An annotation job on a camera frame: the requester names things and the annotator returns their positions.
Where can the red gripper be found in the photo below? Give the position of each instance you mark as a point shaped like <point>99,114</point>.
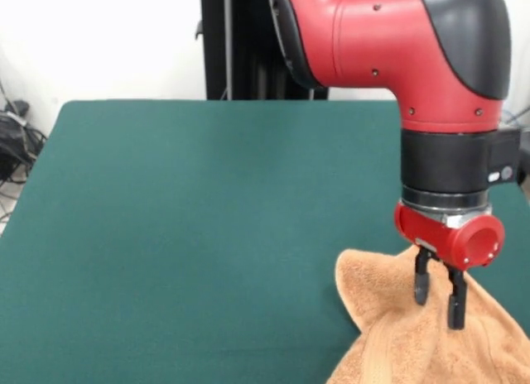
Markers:
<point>447,239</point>

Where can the tan terry towel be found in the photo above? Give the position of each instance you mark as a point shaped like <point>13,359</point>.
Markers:
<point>414,347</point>

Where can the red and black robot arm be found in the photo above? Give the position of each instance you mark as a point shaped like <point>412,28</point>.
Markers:
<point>393,49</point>

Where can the black and gray floor equipment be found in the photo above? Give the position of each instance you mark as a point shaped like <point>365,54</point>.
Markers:
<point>525,160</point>

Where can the dark green table cloth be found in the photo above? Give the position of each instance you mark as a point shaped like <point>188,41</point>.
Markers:
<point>165,235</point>

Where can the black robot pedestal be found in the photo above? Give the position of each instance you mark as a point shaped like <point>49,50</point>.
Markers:
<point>248,49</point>

